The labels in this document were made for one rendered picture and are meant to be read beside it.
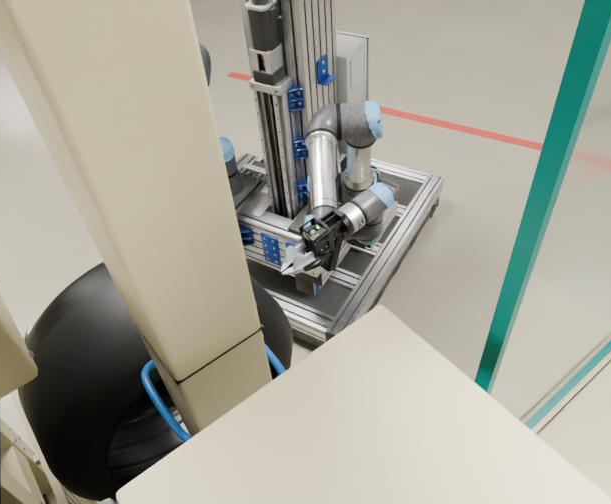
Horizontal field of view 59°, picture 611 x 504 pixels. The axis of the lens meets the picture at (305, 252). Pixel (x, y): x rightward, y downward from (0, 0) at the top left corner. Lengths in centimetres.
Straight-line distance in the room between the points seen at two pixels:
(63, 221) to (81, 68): 337
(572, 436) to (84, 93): 97
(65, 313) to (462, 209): 267
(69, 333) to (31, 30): 76
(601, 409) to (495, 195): 250
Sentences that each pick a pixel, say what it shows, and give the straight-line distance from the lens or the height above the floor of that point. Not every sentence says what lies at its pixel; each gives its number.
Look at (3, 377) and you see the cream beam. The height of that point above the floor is 167.
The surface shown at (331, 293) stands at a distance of 263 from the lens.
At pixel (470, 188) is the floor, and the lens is 358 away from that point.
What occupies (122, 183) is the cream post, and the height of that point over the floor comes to 195.
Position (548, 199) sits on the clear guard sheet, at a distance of 46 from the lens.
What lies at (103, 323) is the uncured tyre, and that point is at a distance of 107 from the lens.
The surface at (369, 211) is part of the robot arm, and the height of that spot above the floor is 129.
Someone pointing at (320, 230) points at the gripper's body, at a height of 130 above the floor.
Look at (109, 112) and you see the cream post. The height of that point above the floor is 202.
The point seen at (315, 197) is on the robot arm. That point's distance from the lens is 157.
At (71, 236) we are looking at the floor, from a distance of 366.
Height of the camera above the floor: 224
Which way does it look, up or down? 46 degrees down
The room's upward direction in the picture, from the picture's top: 6 degrees counter-clockwise
